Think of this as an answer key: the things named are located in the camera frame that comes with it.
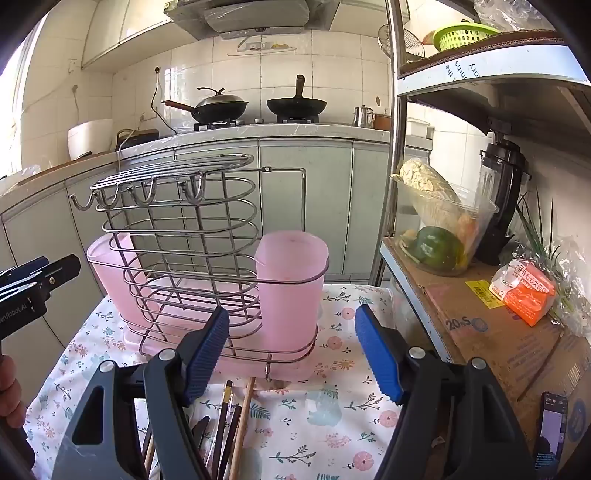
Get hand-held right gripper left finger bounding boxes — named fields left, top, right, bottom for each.
left=51, top=305, right=232, bottom=480

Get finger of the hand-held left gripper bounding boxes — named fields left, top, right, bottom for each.
left=25, top=254, right=82, bottom=302
left=0, top=256, right=51, bottom=291

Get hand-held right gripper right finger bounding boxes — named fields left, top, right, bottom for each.
left=354, top=303, right=537, bottom=480

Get pink plastic cup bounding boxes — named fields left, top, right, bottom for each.
left=87, top=232, right=161, bottom=326
left=255, top=232, right=330, bottom=366

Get light wooden chopstick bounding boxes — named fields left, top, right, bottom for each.
left=229, top=377, right=256, bottom=480

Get metal wire utensil rack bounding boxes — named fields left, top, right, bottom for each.
left=70, top=154, right=331, bottom=382

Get person's left hand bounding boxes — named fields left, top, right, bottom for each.
left=0, top=355, right=25, bottom=431

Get pink plastic drip tray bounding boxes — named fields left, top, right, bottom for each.
left=121, top=276, right=320, bottom=385

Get floral tablecloth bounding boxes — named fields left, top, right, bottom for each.
left=23, top=282, right=455, bottom=480

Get crumpled clear plastic bag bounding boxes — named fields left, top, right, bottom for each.
left=0, top=165, right=43, bottom=195

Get brown cardboard sheet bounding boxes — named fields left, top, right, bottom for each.
left=382, top=237, right=591, bottom=464

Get green bell pepper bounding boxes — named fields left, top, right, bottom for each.
left=412, top=226, right=465, bottom=271

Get white rice cooker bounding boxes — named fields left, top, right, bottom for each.
left=67, top=119, right=115, bottom=160

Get clear plastic container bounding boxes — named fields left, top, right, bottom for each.
left=391, top=173, right=500, bottom=277

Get orange carrot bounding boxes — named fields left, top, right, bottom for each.
left=457, top=215, right=482, bottom=251

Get dark countertop appliance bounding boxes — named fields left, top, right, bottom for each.
left=117, top=128, right=160, bottom=150

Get orange snack packet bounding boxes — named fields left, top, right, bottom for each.
left=488, top=259, right=557, bottom=328

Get window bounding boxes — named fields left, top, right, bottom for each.
left=0, top=25, right=52, bottom=182

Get napa cabbage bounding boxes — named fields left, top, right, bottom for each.
left=399, top=158, right=463, bottom=219

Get kitchen counter cabinets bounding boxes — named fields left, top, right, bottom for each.
left=0, top=124, right=432, bottom=365

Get smartphone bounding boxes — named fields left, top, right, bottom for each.
left=534, top=392, right=572, bottom=480

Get green scallions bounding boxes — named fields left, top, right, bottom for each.
left=514, top=188, right=591, bottom=334

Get black blender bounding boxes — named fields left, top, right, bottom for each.
left=475, top=117, right=533, bottom=267

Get metal storage shelf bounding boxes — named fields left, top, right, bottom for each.
left=369, top=0, right=591, bottom=480

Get black wok with lid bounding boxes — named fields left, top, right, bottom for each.
left=161, top=88, right=250, bottom=124

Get gas stove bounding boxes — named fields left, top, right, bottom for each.
left=191, top=117, right=322, bottom=133

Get black open wok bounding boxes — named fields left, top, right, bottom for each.
left=266, top=74, right=328, bottom=119

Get printed cardboard shelf liner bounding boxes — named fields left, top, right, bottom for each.
left=397, top=28, right=588, bottom=96

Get steel range hood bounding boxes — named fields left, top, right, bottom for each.
left=166, top=0, right=325, bottom=36

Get green plastic basket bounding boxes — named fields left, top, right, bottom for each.
left=433, top=19, right=502, bottom=52

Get clear plastic wrap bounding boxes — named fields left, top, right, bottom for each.
left=473, top=0, right=556, bottom=31

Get black power cable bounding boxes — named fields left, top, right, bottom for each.
left=151, top=67, right=180, bottom=136

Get white wall cabinets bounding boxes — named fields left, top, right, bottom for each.
left=81, top=0, right=177, bottom=71

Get clear wall shelf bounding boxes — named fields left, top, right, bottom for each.
left=227, top=36, right=297, bottom=57

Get wire mesh strainer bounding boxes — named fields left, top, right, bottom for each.
left=377, top=24, right=426, bottom=64

